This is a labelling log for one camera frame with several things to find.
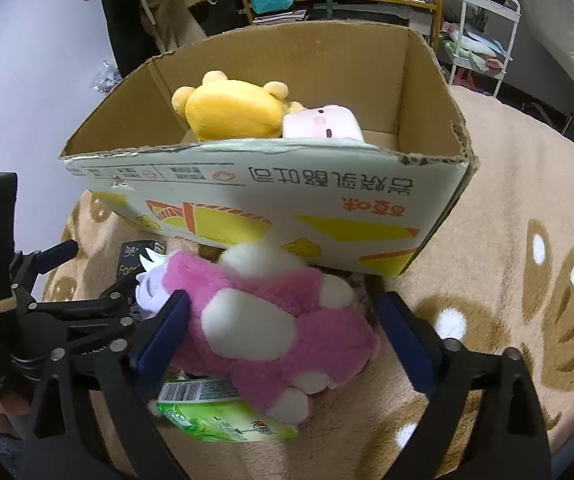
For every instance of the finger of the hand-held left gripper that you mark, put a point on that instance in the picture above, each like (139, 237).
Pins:
(52, 255)
(82, 310)

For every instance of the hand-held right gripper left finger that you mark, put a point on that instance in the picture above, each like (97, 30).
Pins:
(167, 340)

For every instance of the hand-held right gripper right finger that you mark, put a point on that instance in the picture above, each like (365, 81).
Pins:
(407, 345)

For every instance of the lilac-haired plush doll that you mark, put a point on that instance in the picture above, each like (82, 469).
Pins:
(154, 285)

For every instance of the black tissue packet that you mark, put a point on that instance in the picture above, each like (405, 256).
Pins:
(134, 260)

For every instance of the green tissue packet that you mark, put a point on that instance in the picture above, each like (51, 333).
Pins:
(217, 410)

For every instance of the pink and white plush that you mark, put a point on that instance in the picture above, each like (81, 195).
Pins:
(277, 320)

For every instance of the printed cardboard box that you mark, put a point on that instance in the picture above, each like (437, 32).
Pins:
(317, 200)

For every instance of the beige brown patterned blanket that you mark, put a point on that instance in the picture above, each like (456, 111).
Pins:
(492, 185)

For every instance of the yellow bear plush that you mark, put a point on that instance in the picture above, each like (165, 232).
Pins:
(232, 110)

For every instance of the black hanging garment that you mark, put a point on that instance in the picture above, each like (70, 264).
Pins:
(127, 35)

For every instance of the white pink-nosed plush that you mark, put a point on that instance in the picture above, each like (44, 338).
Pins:
(322, 122)

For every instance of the beige hanging coat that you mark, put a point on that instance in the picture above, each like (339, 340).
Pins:
(172, 5)

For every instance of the white trolley cart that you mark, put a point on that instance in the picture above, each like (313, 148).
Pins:
(487, 35)

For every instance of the stack of books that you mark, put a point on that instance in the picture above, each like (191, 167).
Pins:
(277, 16)

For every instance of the yellow wooden shelf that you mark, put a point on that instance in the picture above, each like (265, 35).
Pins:
(417, 5)

